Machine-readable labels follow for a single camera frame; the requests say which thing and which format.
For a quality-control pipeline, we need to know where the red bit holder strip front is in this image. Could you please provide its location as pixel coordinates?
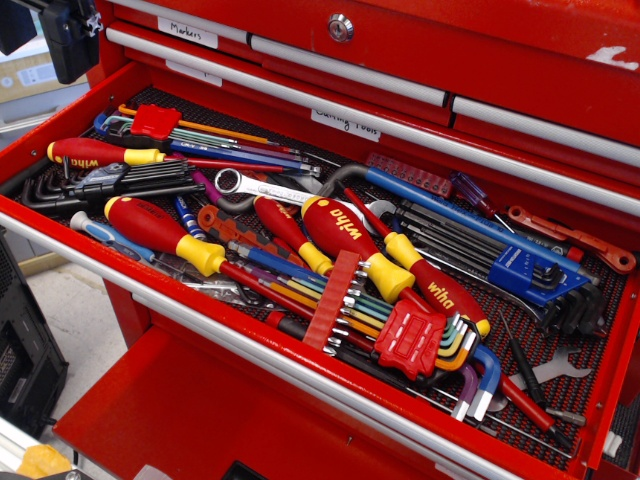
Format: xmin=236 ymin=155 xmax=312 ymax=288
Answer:
xmin=303 ymin=250 xmax=361 ymax=357

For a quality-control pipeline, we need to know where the red bit holder strip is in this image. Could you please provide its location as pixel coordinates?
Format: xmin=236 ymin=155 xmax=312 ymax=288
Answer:
xmin=365 ymin=152 xmax=453 ymax=199
xmin=303 ymin=250 xmax=361 ymax=357

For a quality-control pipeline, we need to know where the red bit holder strip back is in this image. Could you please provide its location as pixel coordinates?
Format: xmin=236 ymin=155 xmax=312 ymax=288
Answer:
xmin=365 ymin=152 xmax=453 ymax=199

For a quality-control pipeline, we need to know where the blue holder hex key set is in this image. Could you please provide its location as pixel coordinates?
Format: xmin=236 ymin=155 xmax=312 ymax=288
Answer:
xmin=395 ymin=200 xmax=607 ymax=337

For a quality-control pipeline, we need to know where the loose silver bit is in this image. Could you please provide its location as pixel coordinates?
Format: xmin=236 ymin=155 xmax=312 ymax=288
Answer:
xmin=545 ymin=408 xmax=587 ymax=427

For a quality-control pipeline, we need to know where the red tool chest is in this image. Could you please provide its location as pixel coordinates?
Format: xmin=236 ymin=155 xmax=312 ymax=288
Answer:
xmin=52 ymin=0 xmax=640 ymax=480

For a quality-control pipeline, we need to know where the large wiha screwdriver centre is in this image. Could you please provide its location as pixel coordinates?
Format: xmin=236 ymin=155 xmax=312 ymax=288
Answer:
xmin=301 ymin=196 xmax=415 ymax=303

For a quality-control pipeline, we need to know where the small red yellow screwdriver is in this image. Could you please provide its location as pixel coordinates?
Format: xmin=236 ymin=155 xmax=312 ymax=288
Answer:
xmin=253 ymin=196 xmax=334 ymax=275

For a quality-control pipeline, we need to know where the rainbow hex key set front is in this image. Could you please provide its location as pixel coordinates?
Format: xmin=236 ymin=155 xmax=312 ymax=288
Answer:
xmin=229 ymin=240 xmax=499 ymax=422

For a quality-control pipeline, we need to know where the rainbow hex key set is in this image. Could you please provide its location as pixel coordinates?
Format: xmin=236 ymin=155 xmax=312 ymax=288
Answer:
xmin=229 ymin=240 xmax=499 ymax=422
xmin=94 ymin=104 xmax=321 ymax=177

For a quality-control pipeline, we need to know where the orange black flat tool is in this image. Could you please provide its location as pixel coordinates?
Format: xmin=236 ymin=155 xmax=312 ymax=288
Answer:
xmin=197 ymin=205 xmax=307 ymax=268

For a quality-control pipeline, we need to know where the chrome combination wrench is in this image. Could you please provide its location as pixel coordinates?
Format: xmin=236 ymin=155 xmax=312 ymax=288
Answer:
xmin=214 ymin=168 xmax=316 ymax=206

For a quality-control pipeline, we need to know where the wiha screwdriver lower right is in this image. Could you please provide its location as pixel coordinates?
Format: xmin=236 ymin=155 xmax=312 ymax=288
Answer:
xmin=334 ymin=180 xmax=573 ymax=450

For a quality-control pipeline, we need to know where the white cutting tools label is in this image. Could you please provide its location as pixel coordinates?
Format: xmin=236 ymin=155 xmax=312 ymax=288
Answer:
xmin=311 ymin=109 xmax=381 ymax=143

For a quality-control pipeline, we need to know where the blue striped small screwdriver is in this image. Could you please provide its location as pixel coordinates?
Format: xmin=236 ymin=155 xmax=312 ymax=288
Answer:
xmin=173 ymin=195 xmax=207 ymax=241

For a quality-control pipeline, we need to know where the open red tool drawer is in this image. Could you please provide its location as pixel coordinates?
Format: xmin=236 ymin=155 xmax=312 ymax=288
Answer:
xmin=1 ymin=57 xmax=639 ymax=479

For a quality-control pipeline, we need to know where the red yellow screwdriver front left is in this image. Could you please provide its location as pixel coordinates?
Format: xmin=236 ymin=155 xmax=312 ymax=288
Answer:
xmin=103 ymin=195 xmax=376 ymax=354

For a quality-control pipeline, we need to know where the black red drawer liner mat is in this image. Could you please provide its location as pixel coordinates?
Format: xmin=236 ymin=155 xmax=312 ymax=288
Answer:
xmin=1 ymin=66 xmax=639 ymax=479

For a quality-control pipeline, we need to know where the blue grey precision screwdriver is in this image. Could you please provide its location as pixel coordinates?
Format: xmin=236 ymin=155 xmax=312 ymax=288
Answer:
xmin=70 ymin=211 xmax=190 ymax=277

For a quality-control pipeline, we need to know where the rainbow hex key set back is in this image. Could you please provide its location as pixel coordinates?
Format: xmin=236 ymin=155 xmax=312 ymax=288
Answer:
xmin=94 ymin=104 xmax=321 ymax=177

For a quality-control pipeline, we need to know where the silver drawer lock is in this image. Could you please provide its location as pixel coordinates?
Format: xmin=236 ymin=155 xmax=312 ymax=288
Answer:
xmin=327 ymin=13 xmax=354 ymax=43

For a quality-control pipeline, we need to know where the lower open red drawer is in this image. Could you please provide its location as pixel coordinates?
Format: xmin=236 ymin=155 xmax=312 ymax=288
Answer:
xmin=52 ymin=324 xmax=451 ymax=480

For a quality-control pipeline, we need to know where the thin black precision screwdriver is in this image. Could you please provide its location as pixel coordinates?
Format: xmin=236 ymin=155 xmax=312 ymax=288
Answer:
xmin=499 ymin=313 xmax=547 ymax=408

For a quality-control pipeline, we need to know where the wiha screwdriver top left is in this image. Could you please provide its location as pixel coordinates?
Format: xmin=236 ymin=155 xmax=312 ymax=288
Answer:
xmin=47 ymin=137 xmax=293 ymax=173

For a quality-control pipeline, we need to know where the white markers label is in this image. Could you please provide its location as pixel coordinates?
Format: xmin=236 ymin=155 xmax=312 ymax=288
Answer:
xmin=157 ymin=17 xmax=218 ymax=49

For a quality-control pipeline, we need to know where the flat steel open wrench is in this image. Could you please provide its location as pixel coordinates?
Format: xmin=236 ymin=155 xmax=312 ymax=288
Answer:
xmin=488 ymin=346 xmax=593 ymax=412

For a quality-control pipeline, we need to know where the black hex key set left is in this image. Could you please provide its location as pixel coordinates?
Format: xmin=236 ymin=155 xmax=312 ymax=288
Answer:
xmin=21 ymin=160 xmax=205 ymax=217

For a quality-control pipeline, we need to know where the orange flat wrench right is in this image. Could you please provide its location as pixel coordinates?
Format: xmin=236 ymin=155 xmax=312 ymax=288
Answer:
xmin=507 ymin=206 xmax=638 ymax=274

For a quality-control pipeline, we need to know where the black equipment case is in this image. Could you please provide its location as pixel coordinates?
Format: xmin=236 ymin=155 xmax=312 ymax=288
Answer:
xmin=1 ymin=238 xmax=69 ymax=437

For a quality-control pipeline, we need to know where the magenta handled tool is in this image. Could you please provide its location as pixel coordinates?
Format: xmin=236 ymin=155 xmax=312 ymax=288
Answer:
xmin=191 ymin=170 xmax=222 ymax=205

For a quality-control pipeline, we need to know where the purple handled small screwdriver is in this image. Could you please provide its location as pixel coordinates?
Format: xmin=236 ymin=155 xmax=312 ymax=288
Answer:
xmin=449 ymin=171 xmax=515 ymax=234

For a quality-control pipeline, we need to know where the blue handled bent hex tool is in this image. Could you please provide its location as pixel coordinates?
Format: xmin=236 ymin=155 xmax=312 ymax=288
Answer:
xmin=320 ymin=164 xmax=600 ymax=292

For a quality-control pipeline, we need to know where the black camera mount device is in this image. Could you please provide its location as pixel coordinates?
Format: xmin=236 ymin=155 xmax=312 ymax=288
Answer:
xmin=1 ymin=0 xmax=103 ymax=84

